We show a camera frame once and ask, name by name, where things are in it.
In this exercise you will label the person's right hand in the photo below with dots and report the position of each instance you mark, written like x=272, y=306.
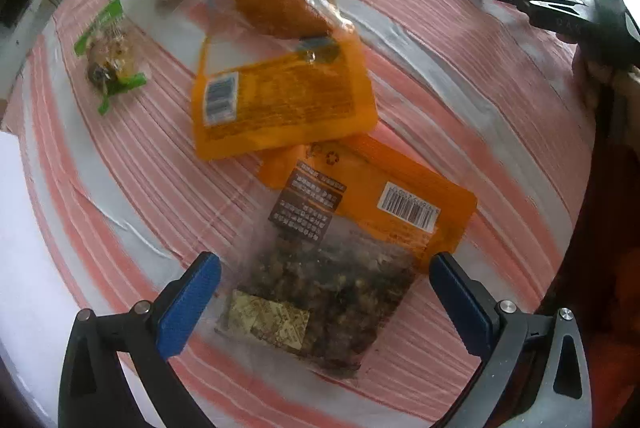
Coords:
x=592, y=80

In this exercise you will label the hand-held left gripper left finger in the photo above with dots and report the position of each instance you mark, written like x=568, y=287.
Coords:
x=190, y=303

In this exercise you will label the striped tablecloth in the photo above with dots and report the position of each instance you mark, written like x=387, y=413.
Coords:
x=150, y=157

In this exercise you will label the white panel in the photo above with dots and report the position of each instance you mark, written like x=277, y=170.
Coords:
x=25, y=258

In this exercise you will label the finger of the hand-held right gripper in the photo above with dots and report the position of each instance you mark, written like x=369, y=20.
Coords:
x=525, y=2

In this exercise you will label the orange bread packet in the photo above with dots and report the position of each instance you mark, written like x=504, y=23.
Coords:
x=300, y=92

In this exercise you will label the orange nut packet clear window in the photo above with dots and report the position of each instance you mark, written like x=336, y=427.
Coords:
x=400, y=188

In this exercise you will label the green wrapped snack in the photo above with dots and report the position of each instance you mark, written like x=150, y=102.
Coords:
x=112, y=52

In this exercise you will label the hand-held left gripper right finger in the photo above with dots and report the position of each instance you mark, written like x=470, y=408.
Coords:
x=460, y=303

